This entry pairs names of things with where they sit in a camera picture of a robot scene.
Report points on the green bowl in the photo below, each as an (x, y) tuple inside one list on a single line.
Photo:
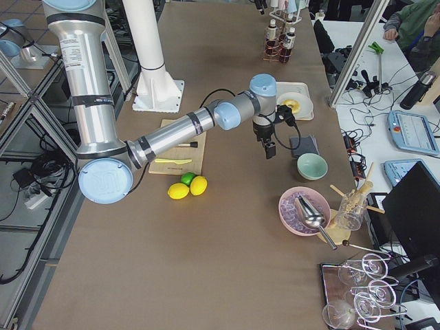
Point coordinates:
[(312, 166)]

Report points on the yellow plastic knife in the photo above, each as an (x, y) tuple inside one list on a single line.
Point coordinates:
[(172, 161)]

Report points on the steel muddler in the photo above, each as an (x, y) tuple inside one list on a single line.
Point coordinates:
[(193, 144)]

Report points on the black monitor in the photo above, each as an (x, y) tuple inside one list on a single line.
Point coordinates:
[(412, 209)]

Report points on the wooden cutting board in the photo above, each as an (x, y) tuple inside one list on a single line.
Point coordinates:
[(196, 156)]

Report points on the metal ice scoop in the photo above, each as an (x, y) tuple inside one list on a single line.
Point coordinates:
[(312, 218)]

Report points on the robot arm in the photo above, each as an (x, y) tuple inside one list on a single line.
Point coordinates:
[(106, 162)]

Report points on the black stand device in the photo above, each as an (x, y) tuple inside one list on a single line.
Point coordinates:
[(325, 45)]

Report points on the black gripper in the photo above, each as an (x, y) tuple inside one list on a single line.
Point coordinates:
[(262, 132)]

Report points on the seated person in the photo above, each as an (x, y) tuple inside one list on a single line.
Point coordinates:
[(415, 29)]

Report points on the yellow lemon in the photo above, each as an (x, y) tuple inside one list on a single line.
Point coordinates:
[(198, 185), (178, 191)]

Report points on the white serving tray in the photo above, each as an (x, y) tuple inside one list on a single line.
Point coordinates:
[(300, 87)]

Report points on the wine glass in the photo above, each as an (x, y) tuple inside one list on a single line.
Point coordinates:
[(379, 291), (366, 308), (359, 272), (339, 314)]

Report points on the wooden mug tree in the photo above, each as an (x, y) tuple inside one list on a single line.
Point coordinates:
[(364, 190)]

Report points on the blue teach pendant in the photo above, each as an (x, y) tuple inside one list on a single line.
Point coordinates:
[(396, 169), (411, 132)]

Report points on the tea bottle front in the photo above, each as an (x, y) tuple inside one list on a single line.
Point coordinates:
[(270, 38)]

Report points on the copper wire bottle rack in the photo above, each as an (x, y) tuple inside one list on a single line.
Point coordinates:
[(283, 26)]

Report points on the glazed donut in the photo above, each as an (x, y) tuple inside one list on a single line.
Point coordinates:
[(294, 105)]

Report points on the pink bowl with ice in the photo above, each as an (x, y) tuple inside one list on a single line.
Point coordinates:
[(289, 215)]

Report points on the aluminium frame post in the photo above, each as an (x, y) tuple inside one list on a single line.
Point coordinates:
[(371, 20)]

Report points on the black thermos bottle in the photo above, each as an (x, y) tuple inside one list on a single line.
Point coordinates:
[(418, 90)]

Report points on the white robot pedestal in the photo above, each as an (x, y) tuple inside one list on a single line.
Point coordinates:
[(157, 91)]

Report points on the tea bottle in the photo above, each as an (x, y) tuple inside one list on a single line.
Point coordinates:
[(287, 45), (270, 38)]

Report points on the metal mirror tray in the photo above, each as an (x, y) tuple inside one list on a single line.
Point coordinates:
[(333, 288)]

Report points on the white plate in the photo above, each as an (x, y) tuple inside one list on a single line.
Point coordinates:
[(305, 101)]

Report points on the grey folded cloth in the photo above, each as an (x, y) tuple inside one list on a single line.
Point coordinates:
[(307, 144)]

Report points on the green lime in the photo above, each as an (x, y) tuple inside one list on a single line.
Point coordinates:
[(187, 178)]

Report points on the glass pitcher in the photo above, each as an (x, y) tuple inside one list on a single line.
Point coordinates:
[(351, 211)]

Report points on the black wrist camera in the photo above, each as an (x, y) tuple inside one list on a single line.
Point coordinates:
[(284, 114)]

